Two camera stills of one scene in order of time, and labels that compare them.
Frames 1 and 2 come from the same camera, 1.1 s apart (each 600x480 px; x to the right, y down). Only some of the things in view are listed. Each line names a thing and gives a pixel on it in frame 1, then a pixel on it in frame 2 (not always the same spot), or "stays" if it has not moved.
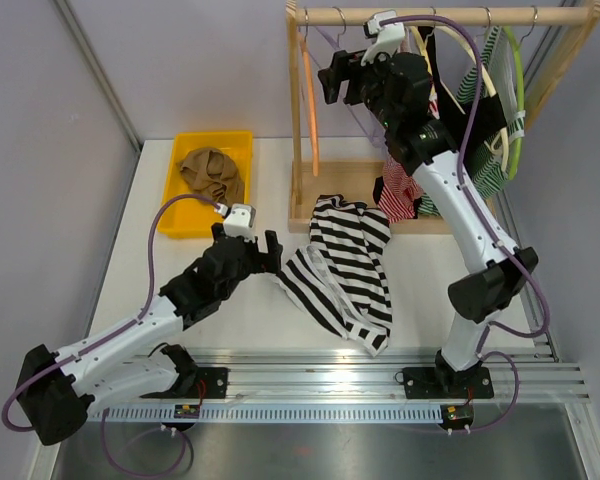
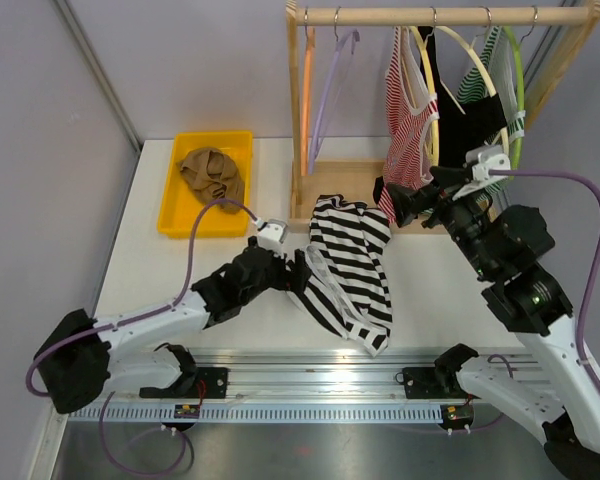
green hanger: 519,52 stays
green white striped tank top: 494,72 stays
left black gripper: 264,262 to 295,280
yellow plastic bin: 195,218 stays
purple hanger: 375,138 to 344,54
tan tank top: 214,172 stays
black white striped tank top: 340,274 stays
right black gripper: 351,64 to 448,177
